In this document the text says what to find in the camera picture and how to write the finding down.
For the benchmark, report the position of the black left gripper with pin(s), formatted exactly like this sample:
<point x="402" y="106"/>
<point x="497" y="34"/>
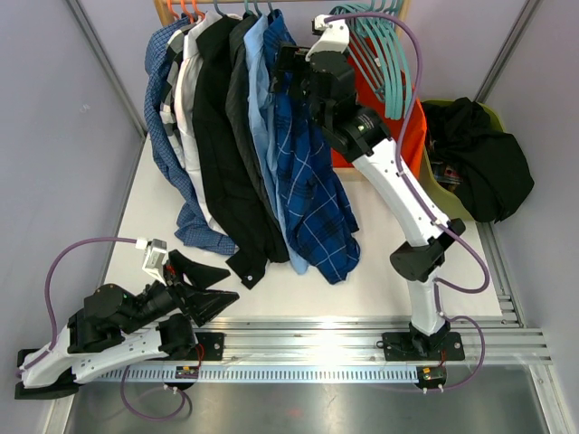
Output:
<point x="201" y="305"/>

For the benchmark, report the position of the black long sleeve shirt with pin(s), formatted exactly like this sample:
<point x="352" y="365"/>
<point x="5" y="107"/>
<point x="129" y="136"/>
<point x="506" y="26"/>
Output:
<point x="230" y="195"/>

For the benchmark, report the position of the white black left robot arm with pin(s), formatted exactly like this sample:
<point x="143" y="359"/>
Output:
<point x="115" y="328"/>

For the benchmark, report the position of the teal empty hanger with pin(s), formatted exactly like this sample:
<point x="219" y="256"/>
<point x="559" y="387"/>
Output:
<point x="400" y="63"/>
<point x="374" y="50"/>
<point x="383" y="58"/>

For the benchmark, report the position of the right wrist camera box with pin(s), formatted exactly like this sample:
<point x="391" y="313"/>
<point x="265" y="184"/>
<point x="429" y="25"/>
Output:
<point x="334" y="35"/>

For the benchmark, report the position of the green plastic bin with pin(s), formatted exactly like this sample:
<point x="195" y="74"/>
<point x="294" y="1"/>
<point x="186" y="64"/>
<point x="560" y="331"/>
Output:
<point x="447" y="201"/>

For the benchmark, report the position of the dark grey striped shirt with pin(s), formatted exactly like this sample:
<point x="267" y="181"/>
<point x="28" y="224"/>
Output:
<point x="237" y="112"/>

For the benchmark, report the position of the wooden clothes rack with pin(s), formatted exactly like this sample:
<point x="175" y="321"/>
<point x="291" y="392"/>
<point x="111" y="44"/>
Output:
<point x="168" y="15"/>

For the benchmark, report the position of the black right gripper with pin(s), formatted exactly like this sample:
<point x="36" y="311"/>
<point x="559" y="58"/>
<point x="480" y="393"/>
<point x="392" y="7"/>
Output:
<point x="290" y="60"/>

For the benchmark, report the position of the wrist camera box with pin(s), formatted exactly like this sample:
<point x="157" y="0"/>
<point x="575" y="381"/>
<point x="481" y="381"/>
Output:
<point x="334" y="35"/>
<point x="155" y="252"/>

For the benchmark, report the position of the red plaid shirt in bin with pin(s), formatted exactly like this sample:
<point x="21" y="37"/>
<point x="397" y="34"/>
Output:
<point x="443" y="173"/>

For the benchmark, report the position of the black white checked shirt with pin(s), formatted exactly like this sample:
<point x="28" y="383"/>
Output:
<point x="174" y="58"/>

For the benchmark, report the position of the blue plaid shirt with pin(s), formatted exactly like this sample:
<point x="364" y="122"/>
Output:
<point x="316" y="218"/>

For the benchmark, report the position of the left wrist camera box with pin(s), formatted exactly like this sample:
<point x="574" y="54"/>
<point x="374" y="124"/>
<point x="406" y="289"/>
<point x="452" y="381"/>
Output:
<point x="155" y="252"/>

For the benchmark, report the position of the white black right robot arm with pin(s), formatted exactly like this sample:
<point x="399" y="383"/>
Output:
<point x="327" y="83"/>

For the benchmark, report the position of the blue small check shirt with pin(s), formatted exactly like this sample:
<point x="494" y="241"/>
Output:
<point x="192" y="228"/>

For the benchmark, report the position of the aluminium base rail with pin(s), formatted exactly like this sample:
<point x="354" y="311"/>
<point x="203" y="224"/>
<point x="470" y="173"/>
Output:
<point x="366" y="353"/>

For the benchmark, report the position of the light blue shirt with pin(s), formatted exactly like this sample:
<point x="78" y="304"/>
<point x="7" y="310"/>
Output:
<point x="259" y="102"/>

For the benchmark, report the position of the orange t-shirt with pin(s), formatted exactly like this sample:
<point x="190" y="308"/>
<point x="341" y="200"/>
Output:
<point x="410" y="130"/>

